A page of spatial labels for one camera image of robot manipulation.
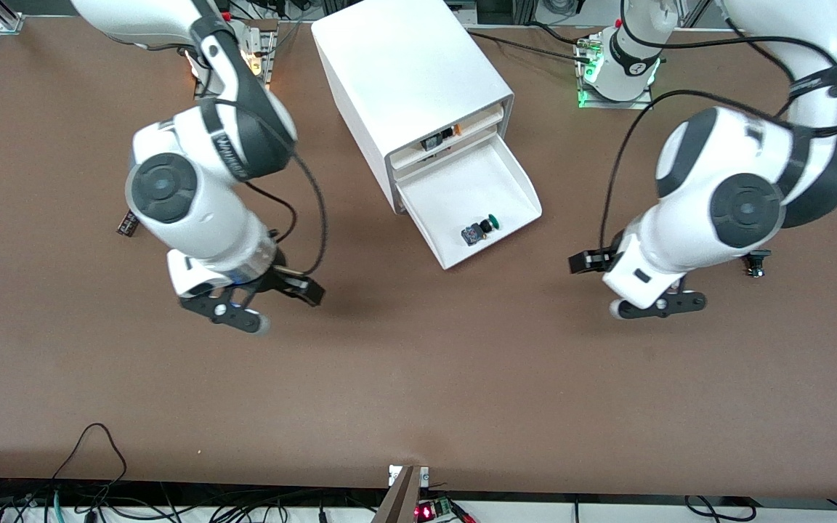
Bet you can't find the black looped cable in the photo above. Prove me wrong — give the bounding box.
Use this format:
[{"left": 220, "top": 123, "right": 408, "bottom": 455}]
[
  {"left": 683, "top": 495, "right": 758, "bottom": 522},
  {"left": 52, "top": 423, "right": 129, "bottom": 484}
]

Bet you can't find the white drawer cabinet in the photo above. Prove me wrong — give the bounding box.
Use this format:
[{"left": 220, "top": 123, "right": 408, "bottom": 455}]
[{"left": 311, "top": 0, "right": 515, "bottom": 215}]

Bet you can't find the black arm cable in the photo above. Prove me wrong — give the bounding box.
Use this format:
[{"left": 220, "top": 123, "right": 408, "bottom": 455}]
[
  {"left": 243, "top": 102, "right": 329, "bottom": 281},
  {"left": 599, "top": 0, "right": 837, "bottom": 255}
]

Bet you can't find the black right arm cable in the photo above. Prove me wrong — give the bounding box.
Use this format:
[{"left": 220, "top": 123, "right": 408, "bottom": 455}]
[{"left": 243, "top": 102, "right": 329, "bottom": 281}]

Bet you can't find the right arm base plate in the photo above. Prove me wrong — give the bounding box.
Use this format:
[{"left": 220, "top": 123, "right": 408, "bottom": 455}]
[{"left": 187, "top": 25, "right": 278, "bottom": 101}]

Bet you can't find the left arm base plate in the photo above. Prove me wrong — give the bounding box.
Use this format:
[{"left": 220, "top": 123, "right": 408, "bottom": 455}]
[{"left": 575, "top": 33, "right": 656, "bottom": 111}]

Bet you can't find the black table cable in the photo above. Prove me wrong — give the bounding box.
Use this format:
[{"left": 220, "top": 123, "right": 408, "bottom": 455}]
[
  {"left": 524, "top": 20, "right": 583, "bottom": 46},
  {"left": 466, "top": 29, "right": 597, "bottom": 65}
]

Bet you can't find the green push button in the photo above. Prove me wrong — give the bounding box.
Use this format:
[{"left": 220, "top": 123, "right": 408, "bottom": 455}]
[{"left": 461, "top": 214, "right": 501, "bottom": 248}]

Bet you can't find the circuit board with red light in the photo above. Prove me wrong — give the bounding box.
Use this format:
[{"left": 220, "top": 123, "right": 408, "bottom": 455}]
[{"left": 415, "top": 496, "right": 457, "bottom": 523}]

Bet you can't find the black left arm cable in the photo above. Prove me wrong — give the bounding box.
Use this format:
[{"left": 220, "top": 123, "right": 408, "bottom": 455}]
[{"left": 599, "top": 0, "right": 837, "bottom": 255}]

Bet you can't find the grey metal post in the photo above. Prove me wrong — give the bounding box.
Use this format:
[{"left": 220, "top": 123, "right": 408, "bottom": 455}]
[{"left": 371, "top": 465, "right": 430, "bottom": 523}]

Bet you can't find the white plastic drawer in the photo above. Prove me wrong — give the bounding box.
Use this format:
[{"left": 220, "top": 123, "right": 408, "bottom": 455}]
[
  {"left": 392, "top": 123, "right": 499, "bottom": 185},
  {"left": 388, "top": 104, "right": 504, "bottom": 171},
  {"left": 395, "top": 133, "right": 543, "bottom": 270}
]

